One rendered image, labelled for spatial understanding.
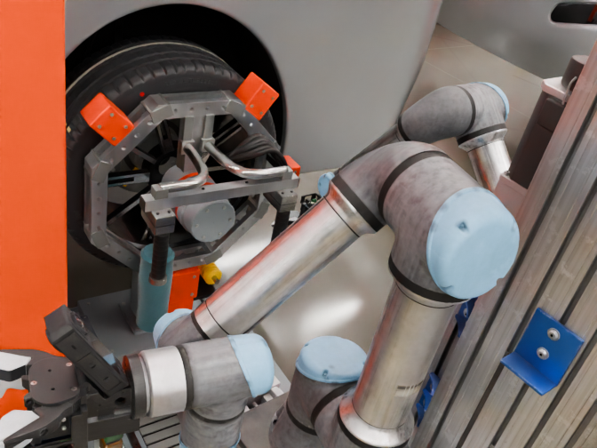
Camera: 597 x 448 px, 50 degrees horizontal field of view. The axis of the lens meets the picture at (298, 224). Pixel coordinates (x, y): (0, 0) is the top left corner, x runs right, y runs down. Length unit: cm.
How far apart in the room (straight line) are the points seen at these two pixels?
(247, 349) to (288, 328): 190
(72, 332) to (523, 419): 67
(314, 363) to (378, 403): 17
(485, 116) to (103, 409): 108
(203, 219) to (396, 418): 87
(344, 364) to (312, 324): 164
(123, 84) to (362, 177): 94
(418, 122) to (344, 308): 150
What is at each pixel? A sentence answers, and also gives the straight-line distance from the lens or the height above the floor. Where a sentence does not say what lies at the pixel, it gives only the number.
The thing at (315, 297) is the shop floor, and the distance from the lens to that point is 284.
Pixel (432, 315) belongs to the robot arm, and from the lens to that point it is 82.
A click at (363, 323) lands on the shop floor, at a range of 279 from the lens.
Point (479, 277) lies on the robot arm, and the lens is 77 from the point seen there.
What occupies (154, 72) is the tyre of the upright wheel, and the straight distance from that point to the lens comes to 167.
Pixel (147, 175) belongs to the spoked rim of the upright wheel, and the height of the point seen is 86.
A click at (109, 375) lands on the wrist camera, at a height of 126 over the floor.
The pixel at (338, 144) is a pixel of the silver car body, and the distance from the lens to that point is 220.
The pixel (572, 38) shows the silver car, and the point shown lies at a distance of 369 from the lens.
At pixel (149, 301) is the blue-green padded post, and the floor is 60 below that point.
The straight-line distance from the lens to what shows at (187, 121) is 165.
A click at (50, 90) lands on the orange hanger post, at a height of 134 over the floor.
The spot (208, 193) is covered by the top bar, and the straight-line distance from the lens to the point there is 154.
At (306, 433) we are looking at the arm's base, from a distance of 115.
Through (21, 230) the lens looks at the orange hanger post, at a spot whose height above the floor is 108.
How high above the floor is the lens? 179
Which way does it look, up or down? 33 degrees down
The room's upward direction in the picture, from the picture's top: 13 degrees clockwise
